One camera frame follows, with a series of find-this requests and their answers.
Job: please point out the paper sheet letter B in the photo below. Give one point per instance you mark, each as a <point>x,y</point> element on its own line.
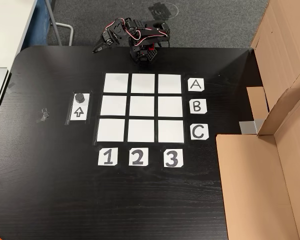
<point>198,106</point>

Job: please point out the paper sheet number 1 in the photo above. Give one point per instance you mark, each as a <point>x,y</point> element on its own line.
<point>108,156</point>

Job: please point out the grey tape joining cardboard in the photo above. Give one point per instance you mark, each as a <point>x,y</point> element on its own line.
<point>247,127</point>

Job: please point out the grey tape piece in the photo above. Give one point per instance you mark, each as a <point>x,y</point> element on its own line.
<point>11,87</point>
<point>43,115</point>

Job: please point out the blue panel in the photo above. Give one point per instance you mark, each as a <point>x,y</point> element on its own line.
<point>37,22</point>

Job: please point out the white desk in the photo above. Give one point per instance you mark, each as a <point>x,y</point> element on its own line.
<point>7,30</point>

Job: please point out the paper sheet letter C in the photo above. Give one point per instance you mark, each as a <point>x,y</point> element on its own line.
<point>199,132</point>

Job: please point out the white paper grid square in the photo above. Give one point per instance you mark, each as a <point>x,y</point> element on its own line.
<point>170,84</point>
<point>141,131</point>
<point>171,131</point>
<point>113,105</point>
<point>143,83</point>
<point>142,106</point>
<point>111,130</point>
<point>170,106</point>
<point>116,83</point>

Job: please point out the black floor tape patch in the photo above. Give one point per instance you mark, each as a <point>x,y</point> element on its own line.
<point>160,11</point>

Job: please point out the paper sheet number 2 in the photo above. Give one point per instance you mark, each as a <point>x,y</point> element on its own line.
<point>138,156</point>

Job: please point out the white arrow paper sheet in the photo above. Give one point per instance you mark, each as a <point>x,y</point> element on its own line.
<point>78,112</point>

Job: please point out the black cylindrical token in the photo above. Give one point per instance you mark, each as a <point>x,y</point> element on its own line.
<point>79,97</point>

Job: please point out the red and black clamp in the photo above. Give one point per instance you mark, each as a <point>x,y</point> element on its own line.
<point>152,47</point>

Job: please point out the brown cardboard panel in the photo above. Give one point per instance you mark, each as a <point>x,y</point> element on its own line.
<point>282,50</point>
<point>252,187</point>

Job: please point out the paper sheet number 3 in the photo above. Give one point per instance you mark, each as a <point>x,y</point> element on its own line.
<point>173,158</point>

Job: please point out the grey metal desk leg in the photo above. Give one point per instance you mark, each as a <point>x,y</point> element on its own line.
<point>65,26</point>

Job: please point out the paper sheet letter A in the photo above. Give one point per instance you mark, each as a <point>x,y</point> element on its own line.
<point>196,85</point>

